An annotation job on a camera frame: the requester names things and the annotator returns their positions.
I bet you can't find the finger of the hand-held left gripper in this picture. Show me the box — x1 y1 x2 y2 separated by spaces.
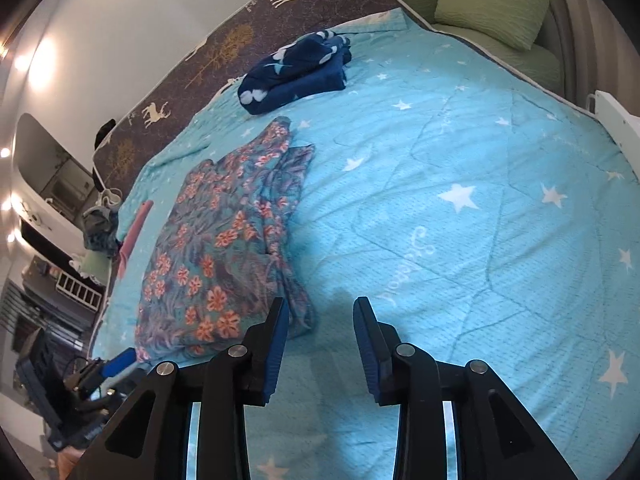
95 347 137 379

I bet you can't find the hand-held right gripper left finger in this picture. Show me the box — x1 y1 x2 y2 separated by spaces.
65 297 291 480

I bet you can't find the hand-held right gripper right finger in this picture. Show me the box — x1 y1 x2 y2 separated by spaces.
352 296 578 480

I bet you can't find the teal floral garment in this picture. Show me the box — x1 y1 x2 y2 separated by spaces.
136 116 321 363

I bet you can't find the navy star print garment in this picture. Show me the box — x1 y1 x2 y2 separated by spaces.
237 30 353 116

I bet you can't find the person's left forearm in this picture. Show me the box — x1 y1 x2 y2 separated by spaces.
57 449 88 480

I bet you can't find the pile of grey blue clothes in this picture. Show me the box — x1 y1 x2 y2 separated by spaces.
82 205 121 258

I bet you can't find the white railing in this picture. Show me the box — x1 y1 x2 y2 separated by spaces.
55 270 103 311

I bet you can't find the green cushion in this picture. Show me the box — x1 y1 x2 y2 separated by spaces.
82 252 113 286

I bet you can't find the light blue star blanket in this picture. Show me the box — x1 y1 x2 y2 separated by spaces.
92 7 640 480

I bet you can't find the pink folded garment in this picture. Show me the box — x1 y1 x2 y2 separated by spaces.
117 200 154 277

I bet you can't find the white cabinet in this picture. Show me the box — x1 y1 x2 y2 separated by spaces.
10 112 101 266

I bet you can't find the black object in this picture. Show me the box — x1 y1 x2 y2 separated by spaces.
95 119 117 148

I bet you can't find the green bed sheet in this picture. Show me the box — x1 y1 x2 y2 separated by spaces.
430 22 566 96

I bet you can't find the dark deer print mattress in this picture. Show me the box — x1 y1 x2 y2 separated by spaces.
92 0 588 188

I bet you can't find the large green pillow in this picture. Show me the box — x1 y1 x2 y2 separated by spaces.
435 0 550 51

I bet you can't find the white bed frame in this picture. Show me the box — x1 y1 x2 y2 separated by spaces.
585 89 640 181

